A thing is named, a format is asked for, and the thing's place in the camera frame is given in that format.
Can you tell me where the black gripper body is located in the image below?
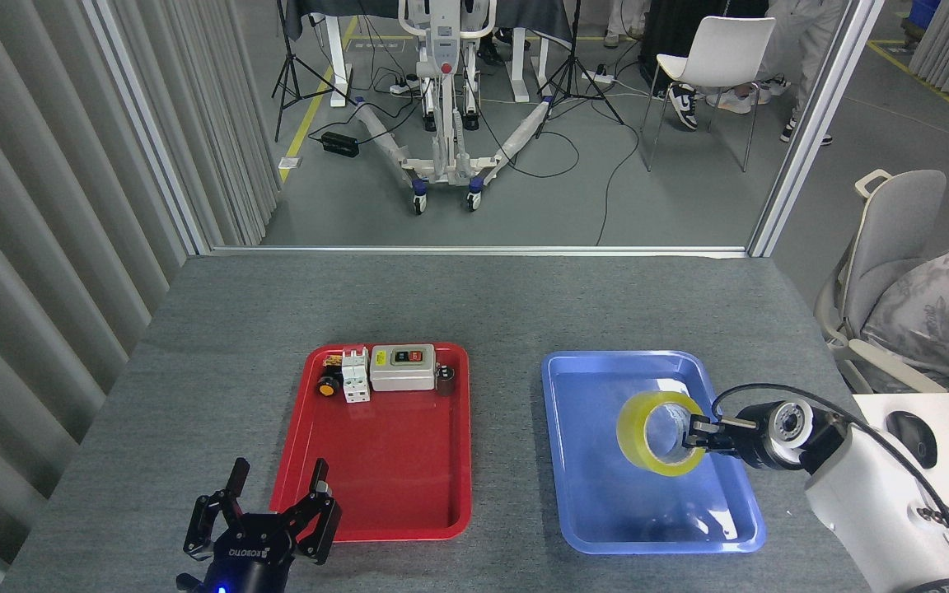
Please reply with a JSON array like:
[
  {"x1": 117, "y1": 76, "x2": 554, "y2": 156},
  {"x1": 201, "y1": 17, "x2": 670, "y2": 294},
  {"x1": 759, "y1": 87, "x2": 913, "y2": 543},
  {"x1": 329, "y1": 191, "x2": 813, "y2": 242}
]
[
  {"x1": 732, "y1": 402, "x2": 782, "y2": 472},
  {"x1": 194, "y1": 516, "x2": 302, "y2": 593}
]

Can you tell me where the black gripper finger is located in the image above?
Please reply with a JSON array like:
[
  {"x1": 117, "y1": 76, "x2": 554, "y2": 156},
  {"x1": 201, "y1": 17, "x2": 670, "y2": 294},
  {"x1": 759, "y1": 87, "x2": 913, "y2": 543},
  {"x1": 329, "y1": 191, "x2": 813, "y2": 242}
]
[
  {"x1": 184, "y1": 458, "x2": 250, "y2": 561},
  {"x1": 683, "y1": 433, "x2": 738, "y2": 455},
  {"x1": 690, "y1": 415, "x2": 760, "y2": 434},
  {"x1": 281, "y1": 459, "x2": 342, "y2": 565}
]

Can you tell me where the yellow tape roll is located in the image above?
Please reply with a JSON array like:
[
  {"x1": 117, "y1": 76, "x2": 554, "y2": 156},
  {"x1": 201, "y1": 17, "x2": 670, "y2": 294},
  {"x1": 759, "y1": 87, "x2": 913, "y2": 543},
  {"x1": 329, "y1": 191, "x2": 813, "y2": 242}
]
[{"x1": 616, "y1": 391, "x2": 708, "y2": 478}]

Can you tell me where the red plastic tray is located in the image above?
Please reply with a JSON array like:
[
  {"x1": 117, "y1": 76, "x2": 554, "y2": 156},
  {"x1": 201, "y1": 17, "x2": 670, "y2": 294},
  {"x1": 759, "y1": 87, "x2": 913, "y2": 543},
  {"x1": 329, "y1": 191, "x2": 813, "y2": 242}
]
[{"x1": 267, "y1": 342, "x2": 473, "y2": 544}]

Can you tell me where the white circuit breaker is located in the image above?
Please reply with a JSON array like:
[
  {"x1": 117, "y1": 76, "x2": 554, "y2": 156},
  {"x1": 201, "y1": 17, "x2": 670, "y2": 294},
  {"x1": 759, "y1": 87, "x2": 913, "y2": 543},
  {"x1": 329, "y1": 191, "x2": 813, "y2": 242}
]
[{"x1": 341, "y1": 349, "x2": 372, "y2": 404}]

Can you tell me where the blue plastic tray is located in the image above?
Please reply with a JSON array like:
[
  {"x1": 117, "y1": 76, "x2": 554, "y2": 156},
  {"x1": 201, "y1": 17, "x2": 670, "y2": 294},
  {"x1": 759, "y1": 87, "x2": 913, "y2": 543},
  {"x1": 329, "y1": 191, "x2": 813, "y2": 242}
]
[{"x1": 541, "y1": 350, "x2": 767, "y2": 555}]

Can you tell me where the black computer mouse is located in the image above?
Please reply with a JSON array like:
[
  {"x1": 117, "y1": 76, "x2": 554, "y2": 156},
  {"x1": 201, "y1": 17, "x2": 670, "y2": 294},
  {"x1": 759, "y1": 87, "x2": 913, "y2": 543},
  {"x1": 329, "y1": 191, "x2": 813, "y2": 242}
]
[{"x1": 886, "y1": 411, "x2": 938, "y2": 470}]

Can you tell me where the seated person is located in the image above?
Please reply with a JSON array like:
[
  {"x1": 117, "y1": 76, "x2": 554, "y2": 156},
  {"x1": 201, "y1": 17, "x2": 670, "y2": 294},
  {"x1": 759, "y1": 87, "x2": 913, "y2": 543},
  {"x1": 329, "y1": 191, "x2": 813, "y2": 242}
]
[{"x1": 860, "y1": 238, "x2": 949, "y2": 393}]

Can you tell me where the grey office chair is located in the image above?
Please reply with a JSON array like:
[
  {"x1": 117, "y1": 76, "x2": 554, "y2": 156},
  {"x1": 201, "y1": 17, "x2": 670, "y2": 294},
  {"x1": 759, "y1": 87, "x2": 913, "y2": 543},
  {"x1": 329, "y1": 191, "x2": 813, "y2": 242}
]
[{"x1": 814, "y1": 169, "x2": 949, "y2": 395}]

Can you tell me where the person in white shoes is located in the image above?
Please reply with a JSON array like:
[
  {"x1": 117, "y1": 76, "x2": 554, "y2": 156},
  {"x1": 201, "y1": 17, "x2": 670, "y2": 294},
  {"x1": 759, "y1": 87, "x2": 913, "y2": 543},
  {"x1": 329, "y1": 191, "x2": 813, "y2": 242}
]
[{"x1": 705, "y1": 78, "x2": 774, "y2": 114}]

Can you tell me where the white plastic chair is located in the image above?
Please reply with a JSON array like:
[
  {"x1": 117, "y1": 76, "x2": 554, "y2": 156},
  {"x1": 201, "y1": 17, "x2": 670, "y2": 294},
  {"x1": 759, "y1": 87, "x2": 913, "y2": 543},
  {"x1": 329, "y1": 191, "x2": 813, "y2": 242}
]
[{"x1": 641, "y1": 16, "x2": 777, "y2": 174}]

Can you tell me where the white wheeled stand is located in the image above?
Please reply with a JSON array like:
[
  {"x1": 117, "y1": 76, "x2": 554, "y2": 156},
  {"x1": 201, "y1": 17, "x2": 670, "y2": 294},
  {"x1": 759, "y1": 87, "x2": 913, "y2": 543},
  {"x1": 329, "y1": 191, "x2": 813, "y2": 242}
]
[{"x1": 353, "y1": 0, "x2": 556, "y2": 217}]

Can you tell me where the person in black-white shoes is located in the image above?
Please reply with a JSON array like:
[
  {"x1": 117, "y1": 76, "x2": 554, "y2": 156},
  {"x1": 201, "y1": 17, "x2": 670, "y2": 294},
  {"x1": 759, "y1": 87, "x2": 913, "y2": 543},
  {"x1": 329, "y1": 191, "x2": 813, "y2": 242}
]
[{"x1": 668, "y1": 0, "x2": 850, "y2": 147}]

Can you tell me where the black tripod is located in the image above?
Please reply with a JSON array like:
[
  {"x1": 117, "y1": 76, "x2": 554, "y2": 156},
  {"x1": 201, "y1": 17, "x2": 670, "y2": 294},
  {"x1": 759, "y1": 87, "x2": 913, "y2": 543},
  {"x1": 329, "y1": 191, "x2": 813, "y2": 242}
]
[
  {"x1": 271, "y1": 0, "x2": 358, "y2": 142},
  {"x1": 535, "y1": 0, "x2": 625, "y2": 139}
]

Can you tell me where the blue bin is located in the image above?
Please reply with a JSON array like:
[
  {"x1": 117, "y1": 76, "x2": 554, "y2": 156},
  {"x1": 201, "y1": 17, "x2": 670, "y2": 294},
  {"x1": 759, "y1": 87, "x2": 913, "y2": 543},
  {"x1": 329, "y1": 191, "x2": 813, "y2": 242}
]
[{"x1": 903, "y1": 0, "x2": 941, "y2": 42}]

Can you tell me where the grey push button switch box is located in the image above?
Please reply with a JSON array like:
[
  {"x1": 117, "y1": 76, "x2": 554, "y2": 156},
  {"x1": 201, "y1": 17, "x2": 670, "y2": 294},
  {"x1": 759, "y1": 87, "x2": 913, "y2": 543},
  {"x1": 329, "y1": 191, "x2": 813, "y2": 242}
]
[{"x1": 370, "y1": 344, "x2": 437, "y2": 393}]

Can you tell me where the long black floor cable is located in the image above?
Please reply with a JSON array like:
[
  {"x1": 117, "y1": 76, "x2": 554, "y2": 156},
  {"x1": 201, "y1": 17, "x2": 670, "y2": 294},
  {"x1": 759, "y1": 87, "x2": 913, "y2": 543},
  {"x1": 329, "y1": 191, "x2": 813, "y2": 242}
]
[{"x1": 595, "y1": 132, "x2": 640, "y2": 246}]

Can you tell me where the silver frame rail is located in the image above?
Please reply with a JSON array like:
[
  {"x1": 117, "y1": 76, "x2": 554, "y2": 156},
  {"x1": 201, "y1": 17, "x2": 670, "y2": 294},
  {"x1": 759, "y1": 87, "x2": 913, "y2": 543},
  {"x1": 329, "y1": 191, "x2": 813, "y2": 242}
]
[{"x1": 209, "y1": 245, "x2": 749, "y2": 258}]

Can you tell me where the silver frame post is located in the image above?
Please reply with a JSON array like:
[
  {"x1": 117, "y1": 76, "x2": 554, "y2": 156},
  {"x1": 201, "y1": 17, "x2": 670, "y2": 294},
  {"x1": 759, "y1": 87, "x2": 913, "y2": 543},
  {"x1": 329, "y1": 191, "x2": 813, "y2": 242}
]
[
  {"x1": 746, "y1": 0, "x2": 887, "y2": 258},
  {"x1": 83, "y1": 0, "x2": 216, "y2": 256}
]

